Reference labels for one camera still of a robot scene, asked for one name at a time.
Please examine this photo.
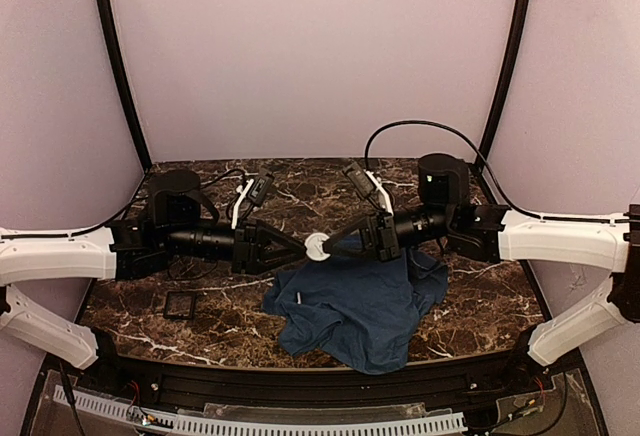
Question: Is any blue garment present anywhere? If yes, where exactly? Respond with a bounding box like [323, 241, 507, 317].
[262, 248, 448, 375]

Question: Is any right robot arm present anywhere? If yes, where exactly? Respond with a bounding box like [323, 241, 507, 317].
[307, 153, 639, 371]

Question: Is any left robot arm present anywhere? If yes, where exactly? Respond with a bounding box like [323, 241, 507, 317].
[1, 169, 306, 370]

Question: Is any black square box lower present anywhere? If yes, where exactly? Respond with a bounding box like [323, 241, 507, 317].
[163, 291, 197, 320]

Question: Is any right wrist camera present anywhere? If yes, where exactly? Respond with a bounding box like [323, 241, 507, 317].
[342, 162, 394, 215]

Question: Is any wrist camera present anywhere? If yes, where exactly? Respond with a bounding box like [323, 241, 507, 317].
[231, 170, 274, 229]
[342, 162, 394, 215]

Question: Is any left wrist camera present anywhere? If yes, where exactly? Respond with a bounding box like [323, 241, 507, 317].
[231, 170, 274, 229]

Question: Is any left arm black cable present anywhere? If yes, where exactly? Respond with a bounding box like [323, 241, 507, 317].
[0, 168, 251, 282]

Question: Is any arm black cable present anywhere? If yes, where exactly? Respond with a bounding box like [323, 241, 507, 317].
[0, 168, 251, 282]
[363, 122, 631, 220]

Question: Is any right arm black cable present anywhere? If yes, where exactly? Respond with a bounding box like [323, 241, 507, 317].
[363, 122, 631, 220]

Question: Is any black front rail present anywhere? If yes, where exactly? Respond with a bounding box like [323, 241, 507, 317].
[77, 352, 549, 409]

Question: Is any white slotted cable duct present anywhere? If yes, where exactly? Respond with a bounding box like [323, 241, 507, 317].
[73, 390, 468, 436]

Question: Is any left black frame post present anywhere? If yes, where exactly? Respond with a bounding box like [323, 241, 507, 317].
[95, 0, 152, 172]

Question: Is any black frame post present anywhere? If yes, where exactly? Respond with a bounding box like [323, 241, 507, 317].
[479, 0, 530, 159]
[95, 0, 152, 172]

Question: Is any right black frame post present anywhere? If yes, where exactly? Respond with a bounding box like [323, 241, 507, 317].
[479, 0, 530, 159]

